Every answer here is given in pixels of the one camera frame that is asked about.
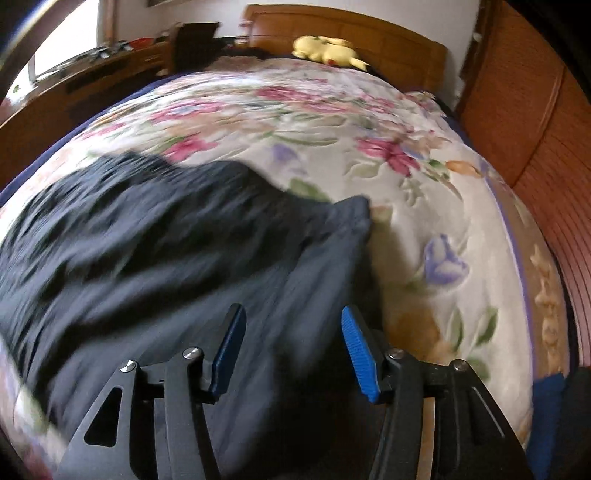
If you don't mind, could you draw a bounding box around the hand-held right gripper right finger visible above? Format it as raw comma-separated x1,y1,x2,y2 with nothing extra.
342,307,534,480

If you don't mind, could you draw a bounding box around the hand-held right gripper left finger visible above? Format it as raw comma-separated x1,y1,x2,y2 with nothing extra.
55,304,247,480

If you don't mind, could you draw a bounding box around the black jacket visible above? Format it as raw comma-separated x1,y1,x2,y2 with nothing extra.
0,152,375,480

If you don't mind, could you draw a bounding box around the floral blanket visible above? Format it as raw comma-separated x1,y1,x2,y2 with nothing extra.
0,55,568,480

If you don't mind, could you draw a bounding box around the wooden desk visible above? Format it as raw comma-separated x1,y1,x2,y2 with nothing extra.
0,41,171,190

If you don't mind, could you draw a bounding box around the wooden wardrobe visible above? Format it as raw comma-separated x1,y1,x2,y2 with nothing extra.
457,0,591,370

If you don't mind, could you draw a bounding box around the dark cloth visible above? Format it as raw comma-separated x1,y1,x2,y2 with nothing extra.
222,39,296,62

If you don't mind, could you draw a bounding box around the yellow plush toy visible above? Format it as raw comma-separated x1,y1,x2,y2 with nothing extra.
293,35,370,71

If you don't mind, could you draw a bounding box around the wooden headboard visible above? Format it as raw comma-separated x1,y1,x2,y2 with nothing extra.
242,4,448,93

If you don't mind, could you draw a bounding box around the wooden chair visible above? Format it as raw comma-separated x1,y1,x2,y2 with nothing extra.
168,22,222,75

